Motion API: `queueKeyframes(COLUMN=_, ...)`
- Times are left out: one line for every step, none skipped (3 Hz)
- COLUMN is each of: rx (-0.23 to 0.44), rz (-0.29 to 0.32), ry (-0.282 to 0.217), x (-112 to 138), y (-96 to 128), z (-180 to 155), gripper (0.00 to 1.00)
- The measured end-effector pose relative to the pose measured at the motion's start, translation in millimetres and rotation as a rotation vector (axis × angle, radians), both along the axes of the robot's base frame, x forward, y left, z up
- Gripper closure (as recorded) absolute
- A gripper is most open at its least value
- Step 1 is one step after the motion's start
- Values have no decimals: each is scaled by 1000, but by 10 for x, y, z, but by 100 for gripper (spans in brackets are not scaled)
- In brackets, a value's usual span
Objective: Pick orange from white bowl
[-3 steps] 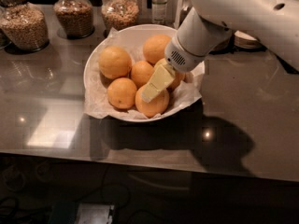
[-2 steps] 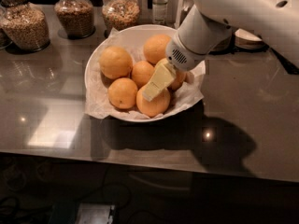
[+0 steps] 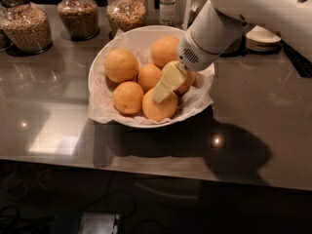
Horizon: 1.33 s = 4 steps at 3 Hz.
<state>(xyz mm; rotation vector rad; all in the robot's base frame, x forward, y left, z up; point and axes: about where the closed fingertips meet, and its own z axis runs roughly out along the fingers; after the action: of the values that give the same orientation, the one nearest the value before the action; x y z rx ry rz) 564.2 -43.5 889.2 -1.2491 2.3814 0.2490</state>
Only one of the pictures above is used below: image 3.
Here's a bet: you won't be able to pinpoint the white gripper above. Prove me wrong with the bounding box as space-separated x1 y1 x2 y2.
152 29 224 103

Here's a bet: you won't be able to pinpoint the yellowish orange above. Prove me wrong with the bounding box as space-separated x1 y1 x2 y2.
162 60 196 95

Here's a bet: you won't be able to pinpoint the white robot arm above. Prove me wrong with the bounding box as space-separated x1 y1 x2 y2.
153 0 312 102

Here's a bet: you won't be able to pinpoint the small middle orange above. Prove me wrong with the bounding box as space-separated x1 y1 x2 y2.
136 63 162 92

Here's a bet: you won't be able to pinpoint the orange top right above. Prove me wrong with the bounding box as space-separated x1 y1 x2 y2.
150 36 179 67

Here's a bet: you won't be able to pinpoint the orange bottom front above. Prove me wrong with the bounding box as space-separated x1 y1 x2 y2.
142 89 178 122

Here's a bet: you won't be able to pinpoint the orange bottom left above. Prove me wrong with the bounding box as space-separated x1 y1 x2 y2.
112 81 144 114

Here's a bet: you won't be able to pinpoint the orange top left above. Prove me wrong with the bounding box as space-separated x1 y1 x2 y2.
103 48 138 83

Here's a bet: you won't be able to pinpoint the tall stack paper bowls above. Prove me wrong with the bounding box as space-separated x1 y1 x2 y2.
223 37 243 55

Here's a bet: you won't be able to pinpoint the clear glass bottle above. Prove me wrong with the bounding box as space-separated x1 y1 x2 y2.
159 0 176 26

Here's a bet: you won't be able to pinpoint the glass jar colourful cereal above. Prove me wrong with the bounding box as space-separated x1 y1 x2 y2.
106 0 146 38

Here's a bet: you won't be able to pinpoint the middle glass cereal jar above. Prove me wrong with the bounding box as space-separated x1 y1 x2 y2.
57 0 99 40

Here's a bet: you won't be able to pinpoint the black rubber mat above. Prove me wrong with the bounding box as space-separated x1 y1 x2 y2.
281 41 312 78

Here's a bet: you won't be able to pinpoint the large glass cereal jar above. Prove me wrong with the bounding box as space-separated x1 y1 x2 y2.
1 0 53 54

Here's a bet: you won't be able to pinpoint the grey box under table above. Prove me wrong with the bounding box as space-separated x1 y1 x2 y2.
52 211 123 234

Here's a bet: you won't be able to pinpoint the glass jar at edge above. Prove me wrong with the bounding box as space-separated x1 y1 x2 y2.
0 8 13 52

